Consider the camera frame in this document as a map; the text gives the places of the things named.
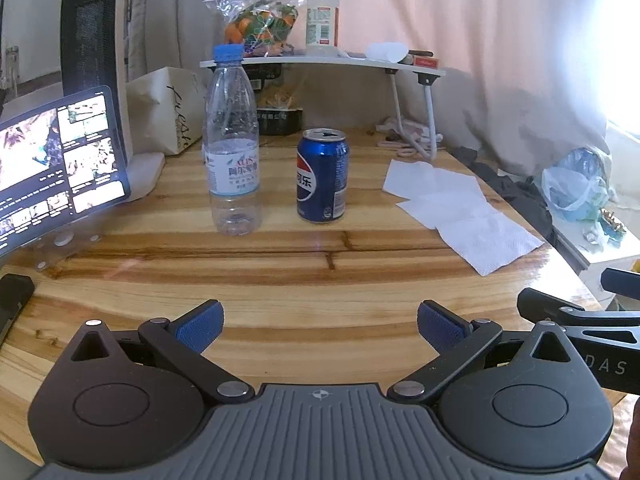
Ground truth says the clear acrylic tablet stand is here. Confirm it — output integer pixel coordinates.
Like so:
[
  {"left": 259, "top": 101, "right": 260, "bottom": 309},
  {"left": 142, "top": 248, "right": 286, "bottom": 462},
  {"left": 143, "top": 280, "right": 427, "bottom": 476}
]
[{"left": 22, "top": 227, "right": 104, "bottom": 272}]

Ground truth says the white drink bottle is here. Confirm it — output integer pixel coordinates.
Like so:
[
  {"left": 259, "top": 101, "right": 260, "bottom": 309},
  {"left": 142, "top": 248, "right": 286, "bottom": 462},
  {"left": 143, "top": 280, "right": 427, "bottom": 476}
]
[{"left": 304, "top": 0, "right": 341, "bottom": 58}]

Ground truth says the white flat box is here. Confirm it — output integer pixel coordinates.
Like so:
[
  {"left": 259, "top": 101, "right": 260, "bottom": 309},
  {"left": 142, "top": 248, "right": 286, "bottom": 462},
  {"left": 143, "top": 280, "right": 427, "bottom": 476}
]
[{"left": 124, "top": 152, "right": 166, "bottom": 204}]

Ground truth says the white paper tissue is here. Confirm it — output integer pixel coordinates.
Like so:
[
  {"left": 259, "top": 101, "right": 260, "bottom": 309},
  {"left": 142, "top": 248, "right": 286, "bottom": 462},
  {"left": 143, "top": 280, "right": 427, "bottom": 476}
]
[
  {"left": 434, "top": 209, "right": 546, "bottom": 277},
  {"left": 382, "top": 158, "right": 488, "bottom": 231}
]

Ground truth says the black packet with white label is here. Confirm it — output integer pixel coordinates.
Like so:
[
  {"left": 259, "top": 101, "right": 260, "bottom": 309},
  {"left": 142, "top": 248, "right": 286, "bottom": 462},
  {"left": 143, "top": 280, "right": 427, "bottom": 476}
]
[{"left": 247, "top": 67, "right": 284, "bottom": 92}]

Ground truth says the clear zip bag of fruit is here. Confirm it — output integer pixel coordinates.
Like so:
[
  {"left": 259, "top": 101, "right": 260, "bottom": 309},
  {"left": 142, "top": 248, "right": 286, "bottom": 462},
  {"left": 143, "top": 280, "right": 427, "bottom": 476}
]
[{"left": 201, "top": 0, "right": 302, "bottom": 59}]

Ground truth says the black flat object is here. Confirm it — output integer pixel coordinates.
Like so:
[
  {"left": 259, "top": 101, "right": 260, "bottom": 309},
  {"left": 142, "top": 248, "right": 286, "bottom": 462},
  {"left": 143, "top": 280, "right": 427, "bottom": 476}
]
[{"left": 0, "top": 274, "right": 36, "bottom": 347}]

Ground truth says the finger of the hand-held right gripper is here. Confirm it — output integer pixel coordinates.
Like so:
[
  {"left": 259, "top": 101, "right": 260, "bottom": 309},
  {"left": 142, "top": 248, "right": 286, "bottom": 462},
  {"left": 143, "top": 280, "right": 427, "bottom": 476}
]
[
  {"left": 516, "top": 287, "right": 640, "bottom": 348},
  {"left": 600, "top": 267, "right": 640, "bottom": 302}
]

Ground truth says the pale curtain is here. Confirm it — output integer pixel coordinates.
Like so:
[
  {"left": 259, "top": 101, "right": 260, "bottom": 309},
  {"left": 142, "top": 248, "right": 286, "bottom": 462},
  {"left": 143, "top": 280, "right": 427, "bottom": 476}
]
[{"left": 244, "top": 0, "right": 622, "bottom": 177}]

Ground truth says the black box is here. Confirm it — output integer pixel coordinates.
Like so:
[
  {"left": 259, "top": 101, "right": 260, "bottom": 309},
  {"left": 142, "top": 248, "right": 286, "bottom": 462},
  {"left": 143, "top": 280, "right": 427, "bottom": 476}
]
[{"left": 255, "top": 107, "right": 305, "bottom": 136}]

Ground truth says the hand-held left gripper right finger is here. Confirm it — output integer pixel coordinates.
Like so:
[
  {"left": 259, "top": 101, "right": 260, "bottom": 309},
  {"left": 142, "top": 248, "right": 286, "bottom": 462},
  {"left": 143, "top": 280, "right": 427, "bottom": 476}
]
[{"left": 387, "top": 299, "right": 574, "bottom": 404}]

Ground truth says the bright window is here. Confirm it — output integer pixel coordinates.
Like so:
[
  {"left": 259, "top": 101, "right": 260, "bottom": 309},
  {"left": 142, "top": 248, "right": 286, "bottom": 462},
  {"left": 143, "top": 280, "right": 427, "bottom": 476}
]
[{"left": 606, "top": 0, "right": 640, "bottom": 162}]

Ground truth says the person's right hand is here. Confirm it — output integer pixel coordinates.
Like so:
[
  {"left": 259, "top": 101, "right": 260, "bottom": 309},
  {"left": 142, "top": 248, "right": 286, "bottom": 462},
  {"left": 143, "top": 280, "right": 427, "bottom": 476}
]
[{"left": 619, "top": 400, "right": 640, "bottom": 480}]

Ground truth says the white paper bag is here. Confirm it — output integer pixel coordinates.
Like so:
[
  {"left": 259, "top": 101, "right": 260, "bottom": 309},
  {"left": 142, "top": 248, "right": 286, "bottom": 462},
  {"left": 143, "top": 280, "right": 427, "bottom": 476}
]
[{"left": 125, "top": 66, "right": 213, "bottom": 157}]

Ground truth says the white folding lap table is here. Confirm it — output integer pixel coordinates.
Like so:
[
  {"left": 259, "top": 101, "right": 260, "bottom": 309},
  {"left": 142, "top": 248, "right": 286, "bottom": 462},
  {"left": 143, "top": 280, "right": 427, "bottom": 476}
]
[{"left": 199, "top": 51, "right": 446, "bottom": 162}]

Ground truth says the black mesh office chair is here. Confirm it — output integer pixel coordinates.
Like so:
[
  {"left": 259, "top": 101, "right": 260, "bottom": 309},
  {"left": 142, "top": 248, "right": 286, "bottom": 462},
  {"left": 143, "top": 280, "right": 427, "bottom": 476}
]
[{"left": 59, "top": 0, "right": 122, "bottom": 102}]

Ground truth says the dark cloth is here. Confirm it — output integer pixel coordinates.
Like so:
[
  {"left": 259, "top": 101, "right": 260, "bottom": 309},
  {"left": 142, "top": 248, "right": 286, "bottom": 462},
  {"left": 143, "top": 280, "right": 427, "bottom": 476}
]
[{"left": 446, "top": 145, "right": 557, "bottom": 247}]

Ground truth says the clear glass jar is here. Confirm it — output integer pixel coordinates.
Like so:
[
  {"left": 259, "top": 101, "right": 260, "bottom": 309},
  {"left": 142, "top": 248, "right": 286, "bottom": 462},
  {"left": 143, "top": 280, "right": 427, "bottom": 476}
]
[{"left": 4, "top": 46, "right": 21, "bottom": 97}]

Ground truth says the tablet with lit screen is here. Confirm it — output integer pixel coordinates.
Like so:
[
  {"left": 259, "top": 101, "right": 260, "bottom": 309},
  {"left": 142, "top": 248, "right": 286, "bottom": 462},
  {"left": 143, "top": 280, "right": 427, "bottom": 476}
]
[{"left": 0, "top": 85, "right": 132, "bottom": 257}]

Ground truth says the blue plastic bag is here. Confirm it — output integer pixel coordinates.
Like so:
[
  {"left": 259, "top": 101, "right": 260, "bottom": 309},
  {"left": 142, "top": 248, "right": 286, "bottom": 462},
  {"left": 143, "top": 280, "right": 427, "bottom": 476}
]
[{"left": 541, "top": 145, "right": 614, "bottom": 224}]

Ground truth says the clear plastic water bottle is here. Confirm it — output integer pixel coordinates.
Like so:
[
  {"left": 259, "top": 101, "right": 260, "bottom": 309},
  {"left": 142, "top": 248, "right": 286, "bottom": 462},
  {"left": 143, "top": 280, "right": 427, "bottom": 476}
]
[{"left": 202, "top": 44, "right": 264, "bottom": 237}]

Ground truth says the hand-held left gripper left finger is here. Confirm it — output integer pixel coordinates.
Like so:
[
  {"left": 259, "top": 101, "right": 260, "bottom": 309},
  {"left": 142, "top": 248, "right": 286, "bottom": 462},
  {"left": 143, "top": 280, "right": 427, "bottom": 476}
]
[{"left": 70, "top": 299, "right": 254, "bottom": 404}]

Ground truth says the white cord bundle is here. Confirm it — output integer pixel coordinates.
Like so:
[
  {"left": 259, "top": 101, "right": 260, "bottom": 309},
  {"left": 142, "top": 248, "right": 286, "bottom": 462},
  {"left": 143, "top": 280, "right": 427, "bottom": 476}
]
[{"left": 375, "top": 116, "right": 444, "bottom": 159}]

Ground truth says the blue soda can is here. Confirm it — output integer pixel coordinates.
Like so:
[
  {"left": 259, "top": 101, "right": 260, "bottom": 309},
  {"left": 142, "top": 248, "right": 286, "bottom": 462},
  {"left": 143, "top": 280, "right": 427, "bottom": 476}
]
[{"left": 296, "top": 128, "right": 350, "bottom": 225}]

